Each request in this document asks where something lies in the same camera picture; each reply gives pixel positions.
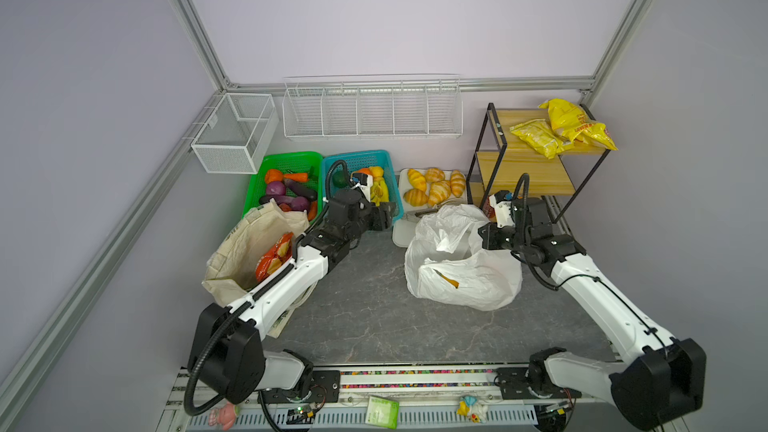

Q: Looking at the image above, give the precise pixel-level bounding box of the red snack bag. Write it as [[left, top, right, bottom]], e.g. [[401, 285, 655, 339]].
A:
[[254, 232, 294, 284]]

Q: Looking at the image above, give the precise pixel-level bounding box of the long white wire basket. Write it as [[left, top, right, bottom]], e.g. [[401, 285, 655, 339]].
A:
[[282, 74, 464, 140]]

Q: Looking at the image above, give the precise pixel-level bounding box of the yellow lemon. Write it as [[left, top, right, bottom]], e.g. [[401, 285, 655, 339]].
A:
[[369, 166, 384, 178]]

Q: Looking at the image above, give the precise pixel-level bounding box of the dark purple eggplant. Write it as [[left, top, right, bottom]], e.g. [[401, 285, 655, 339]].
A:
[[283, 180, 318, 202]]

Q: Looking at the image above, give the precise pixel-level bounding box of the small white mesh basket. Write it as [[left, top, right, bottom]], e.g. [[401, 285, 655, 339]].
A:
[[192, 93, 279, 175]]

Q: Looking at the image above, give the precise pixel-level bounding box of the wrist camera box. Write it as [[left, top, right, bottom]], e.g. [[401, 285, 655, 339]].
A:
[[351, 172, 374, 201], [489, 190, 515, 228]]

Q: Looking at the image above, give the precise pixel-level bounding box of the yellow chip bag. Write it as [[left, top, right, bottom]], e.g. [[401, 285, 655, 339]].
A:
[[510, 119, 572, 159], [538, 98, 618, 151]]

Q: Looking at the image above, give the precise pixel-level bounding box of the croissant centre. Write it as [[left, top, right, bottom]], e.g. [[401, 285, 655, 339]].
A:
[[427, 180, 452, 207]]

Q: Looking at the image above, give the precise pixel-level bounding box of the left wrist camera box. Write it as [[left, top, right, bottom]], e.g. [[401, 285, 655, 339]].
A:
[[351, 172, 374, 201]]

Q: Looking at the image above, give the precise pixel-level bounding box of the green small box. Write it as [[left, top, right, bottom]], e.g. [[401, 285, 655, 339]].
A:
[[365, 396, 400, 429]]

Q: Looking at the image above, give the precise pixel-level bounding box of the orange carrot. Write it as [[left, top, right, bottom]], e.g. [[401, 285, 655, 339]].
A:
[[283, 173, 309, 183]]

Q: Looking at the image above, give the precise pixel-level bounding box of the croissant far right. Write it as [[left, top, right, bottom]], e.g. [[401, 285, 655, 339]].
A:
[[450, 170, 466, 198]]

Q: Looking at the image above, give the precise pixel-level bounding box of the purple eggplant front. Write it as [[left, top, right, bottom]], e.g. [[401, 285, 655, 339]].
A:
[[259, 195, 294, 205]]

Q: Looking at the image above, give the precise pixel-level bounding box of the orange red tomato back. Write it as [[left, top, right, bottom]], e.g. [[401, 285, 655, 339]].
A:
[[264, 169, 284, 185]]

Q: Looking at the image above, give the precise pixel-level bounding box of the green plastic basket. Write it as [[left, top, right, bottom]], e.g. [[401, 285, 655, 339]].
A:
[[242, 152, 325, 223]]

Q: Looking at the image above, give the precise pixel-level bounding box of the white plastic grocery bag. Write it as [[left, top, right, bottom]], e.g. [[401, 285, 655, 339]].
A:
[[404, 204, 523, 311]]

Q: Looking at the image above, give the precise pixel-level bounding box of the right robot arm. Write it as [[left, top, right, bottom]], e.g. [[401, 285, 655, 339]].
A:
[[478, 174, 707, 431]]

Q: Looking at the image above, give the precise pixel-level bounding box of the teal plastic basket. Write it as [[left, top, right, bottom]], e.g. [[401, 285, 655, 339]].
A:
[[321, 150, 404, 222]]

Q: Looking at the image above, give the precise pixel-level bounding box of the croissant front left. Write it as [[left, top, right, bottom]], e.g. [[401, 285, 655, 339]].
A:
[[403, 188, 429, 207]]

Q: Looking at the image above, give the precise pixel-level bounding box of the yellow toy figure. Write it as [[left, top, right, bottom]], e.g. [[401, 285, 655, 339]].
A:
[[456, 396, 488, 423]]

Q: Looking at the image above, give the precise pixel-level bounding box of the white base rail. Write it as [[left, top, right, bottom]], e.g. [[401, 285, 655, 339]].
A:
[[156, 363, 632, 431]]

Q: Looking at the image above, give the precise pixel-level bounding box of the yellow chip bag right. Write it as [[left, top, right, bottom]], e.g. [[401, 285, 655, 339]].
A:
[[538, 98, 618, 151]]

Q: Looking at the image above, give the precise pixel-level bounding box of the black wooden shelf rack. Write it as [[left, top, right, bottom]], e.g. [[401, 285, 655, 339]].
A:
[[466, 103, 610, 229]]

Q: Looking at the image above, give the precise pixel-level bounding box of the green avocado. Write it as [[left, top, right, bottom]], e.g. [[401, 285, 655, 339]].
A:
[[332, 170, 349, 188]]

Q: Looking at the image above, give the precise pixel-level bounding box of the purple onion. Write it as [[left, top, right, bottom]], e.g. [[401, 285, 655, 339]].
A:
[[265, 181, 287, 196]]

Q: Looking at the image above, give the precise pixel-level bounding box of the croissant top middle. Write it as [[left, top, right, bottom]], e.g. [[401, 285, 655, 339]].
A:
[[424, 168, 445, 184]]

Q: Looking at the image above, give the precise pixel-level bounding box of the white bread tray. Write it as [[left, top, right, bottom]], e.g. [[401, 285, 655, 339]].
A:
[[392, 168, 468, 249]]

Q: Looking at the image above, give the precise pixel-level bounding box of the croissant far left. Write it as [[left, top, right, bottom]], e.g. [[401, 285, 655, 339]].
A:
[[407, 168, 428, 192]]

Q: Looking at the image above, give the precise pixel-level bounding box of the banana bunch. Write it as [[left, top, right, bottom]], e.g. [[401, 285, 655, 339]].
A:
[[370, 177, 390, 206]]

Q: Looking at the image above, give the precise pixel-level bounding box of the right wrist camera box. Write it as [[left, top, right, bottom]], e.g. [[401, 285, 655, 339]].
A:
[[489, 190, 515, 228]]

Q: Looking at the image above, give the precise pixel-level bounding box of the cream canvas tote bag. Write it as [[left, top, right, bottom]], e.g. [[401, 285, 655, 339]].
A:
[[202, 202, 309, 307]]

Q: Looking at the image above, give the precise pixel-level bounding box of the yellow chip bag left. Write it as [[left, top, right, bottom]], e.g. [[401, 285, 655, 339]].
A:
[[510, 119, 572, 159]]

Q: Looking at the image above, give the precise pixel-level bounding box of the croissant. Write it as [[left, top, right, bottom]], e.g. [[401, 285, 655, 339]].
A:
[[403, 188, 429, 207], [427, 180, 452, 207], [407, 168, 428, 192], [424, 168, 445, 184], [450, 170, 466, 198]]

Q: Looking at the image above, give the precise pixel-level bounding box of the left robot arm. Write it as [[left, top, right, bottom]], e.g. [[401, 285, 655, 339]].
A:
[[183, 160, 394, 417]]

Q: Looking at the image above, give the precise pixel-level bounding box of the pink toy figure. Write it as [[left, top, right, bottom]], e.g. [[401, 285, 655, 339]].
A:
[[207, 403, 240, 431]]

